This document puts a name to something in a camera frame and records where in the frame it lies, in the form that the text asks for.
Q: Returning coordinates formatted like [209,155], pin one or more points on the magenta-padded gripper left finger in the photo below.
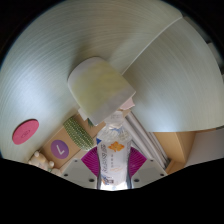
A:
[76,171]

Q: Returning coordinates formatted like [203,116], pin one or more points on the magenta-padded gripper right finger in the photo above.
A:
[150,171]

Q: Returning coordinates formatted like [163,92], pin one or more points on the clear plastic drink bottle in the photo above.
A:
[113,156]

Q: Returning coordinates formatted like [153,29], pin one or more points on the round purple number sign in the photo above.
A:
[60,149]

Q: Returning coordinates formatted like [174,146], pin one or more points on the grey window curtain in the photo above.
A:
[146,140]

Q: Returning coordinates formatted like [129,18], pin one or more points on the beige mouse plush toy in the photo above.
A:
[40,160]

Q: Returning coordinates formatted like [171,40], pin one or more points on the tall green cactus ornament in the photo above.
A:
[78,133]

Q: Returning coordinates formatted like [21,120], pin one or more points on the small potted plant white pot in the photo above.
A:
[83,114]

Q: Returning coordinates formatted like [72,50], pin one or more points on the flat round red coaster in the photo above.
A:
[25,132]

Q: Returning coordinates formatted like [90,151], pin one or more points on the grey-green desk partition panel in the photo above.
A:
[173,83]

